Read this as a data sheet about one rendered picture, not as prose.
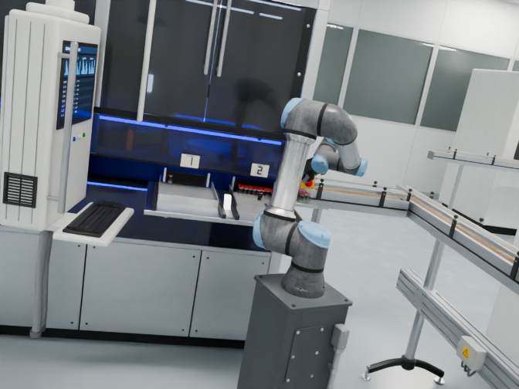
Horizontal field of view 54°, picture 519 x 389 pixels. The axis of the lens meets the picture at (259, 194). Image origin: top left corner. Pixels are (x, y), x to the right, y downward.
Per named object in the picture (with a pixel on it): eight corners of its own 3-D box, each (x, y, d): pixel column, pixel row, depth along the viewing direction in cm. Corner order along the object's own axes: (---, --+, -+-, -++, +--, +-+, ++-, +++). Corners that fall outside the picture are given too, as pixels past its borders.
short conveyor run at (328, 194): (286, 204, 268) (293, 174, 264) (280, 196, 282) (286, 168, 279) (407, 218, 282) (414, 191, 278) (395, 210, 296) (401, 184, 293)
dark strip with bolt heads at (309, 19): (276, 176, 254) (306, 8, 235) (284, 177, 255) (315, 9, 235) (276, 177, 253) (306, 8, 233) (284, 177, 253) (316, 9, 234)
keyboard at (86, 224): (94, 203, 226) (94, 197, 226) (126, 208, 227) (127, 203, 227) (62, 232, 188) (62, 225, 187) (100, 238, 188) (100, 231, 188)
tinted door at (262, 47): (204, 122, 241) (223, -10, 227) (292, 135, 250) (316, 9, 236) (204, 122, 241) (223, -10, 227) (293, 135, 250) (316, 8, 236)
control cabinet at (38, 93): (45, 191, 232) (58, 11, 214) (88, 198, 233) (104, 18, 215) (-10, 225, 183) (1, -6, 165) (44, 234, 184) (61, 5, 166)
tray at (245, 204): (228, 191, 257) (228, 184, 256) (278, 197, 262) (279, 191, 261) (235, 211, 225) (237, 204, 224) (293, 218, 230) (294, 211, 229)
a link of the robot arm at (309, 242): (320, 272, 170) (327, 234, 166) (282, 261, 174) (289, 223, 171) (329, 262, 181) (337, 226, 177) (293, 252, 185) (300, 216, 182)
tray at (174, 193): (158, 181, 252) (159, 174, 251) (211, 188, 257) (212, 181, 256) (157, 201, 220) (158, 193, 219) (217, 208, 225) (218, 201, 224)
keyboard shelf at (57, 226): (71, 204, 229) (72, 197, 228) (133, 214, 230) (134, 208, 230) (28, 236, 185) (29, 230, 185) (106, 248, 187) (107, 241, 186)
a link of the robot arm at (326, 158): (335, 164, 206) (344, 147, 212) (309, 158, 210) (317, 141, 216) (334, 178, 212) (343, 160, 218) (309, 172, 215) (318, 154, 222)
